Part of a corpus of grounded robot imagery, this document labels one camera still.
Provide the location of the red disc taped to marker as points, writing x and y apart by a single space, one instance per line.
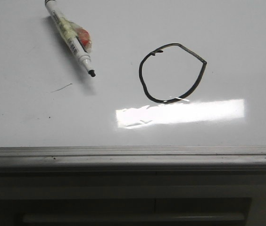
84 37

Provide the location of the white whiteboard marker pen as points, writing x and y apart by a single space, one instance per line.
67 31

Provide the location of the grey cabinet below whiteboard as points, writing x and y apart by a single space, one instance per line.
133 199

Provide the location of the white whiteboard with aluminium frame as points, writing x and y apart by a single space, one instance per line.
179 85

